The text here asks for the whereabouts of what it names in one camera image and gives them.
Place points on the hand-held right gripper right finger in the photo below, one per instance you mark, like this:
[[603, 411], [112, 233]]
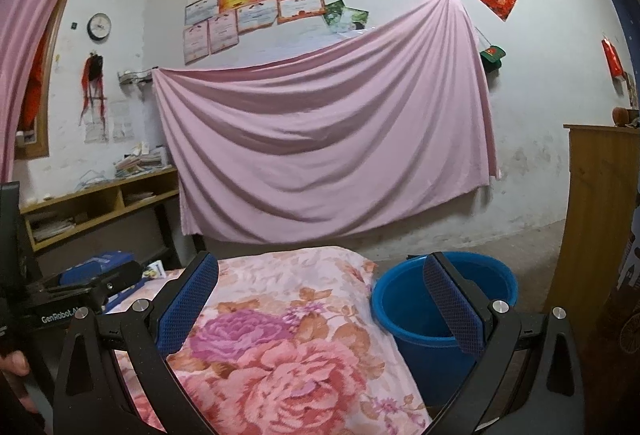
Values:
[[452, 310]]

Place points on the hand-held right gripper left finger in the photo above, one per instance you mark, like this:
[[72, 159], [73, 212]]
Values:
[[187, 305]]

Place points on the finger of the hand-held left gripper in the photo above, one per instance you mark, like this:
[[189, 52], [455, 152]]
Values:
[[117, 280]]

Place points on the blue plastic bucket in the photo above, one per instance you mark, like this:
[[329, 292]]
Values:
[[415, 340]]

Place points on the person's left hand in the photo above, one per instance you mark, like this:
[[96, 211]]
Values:
[[12, 362]]

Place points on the blue cardboard box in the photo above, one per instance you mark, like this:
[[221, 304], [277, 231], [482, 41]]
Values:
[[100, 261]]

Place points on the small printed packet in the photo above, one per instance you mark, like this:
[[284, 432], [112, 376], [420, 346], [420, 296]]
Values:
[[154, 270]]

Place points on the stack of papers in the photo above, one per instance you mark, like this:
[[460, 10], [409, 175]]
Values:
[[52, 230]]

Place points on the wooden shelf desk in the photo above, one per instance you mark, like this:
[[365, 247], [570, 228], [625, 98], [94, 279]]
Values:
[[100, 187]]

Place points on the pink floral blanket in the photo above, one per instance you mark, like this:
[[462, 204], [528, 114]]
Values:
[[280, 355]]

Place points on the pile of books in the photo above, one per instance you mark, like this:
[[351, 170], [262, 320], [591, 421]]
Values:
[[140, 162]]

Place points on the wooden cabinet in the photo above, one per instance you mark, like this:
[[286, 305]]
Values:
[[590, 215]]

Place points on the pink hanging sheet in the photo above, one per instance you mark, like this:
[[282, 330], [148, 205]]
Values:
[[325, 155]]

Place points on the red hanging scarf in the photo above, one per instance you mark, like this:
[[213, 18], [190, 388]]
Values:
[[93, 80]]

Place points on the red hanging cloth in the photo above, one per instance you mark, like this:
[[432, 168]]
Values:
[[34, 85]]

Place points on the pink curtain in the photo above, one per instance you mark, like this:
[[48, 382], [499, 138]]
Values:
[[30, 40]]

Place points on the green hanging cap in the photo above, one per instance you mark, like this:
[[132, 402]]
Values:
[[492, 57]]

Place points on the brown round ornament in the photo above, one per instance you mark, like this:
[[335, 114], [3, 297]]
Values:
[[620, 116]]

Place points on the red hanging packet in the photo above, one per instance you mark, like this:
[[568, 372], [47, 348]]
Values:
[[613, 59]]

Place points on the green flower photo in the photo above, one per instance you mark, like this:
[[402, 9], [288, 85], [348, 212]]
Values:
[[334, 13], [357, 20]]

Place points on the wooden window frame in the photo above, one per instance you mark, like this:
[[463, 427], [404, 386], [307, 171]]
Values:
[[42, 150]]

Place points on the printed wall paper sheet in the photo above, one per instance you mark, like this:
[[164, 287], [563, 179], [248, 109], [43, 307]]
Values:
[[97, 130], [122, 120]]

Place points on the metal wall rack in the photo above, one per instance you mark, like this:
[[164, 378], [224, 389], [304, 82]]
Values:
[[135, 77]]

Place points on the round wall clock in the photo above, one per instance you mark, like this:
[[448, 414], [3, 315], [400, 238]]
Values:
[[99, 26]]

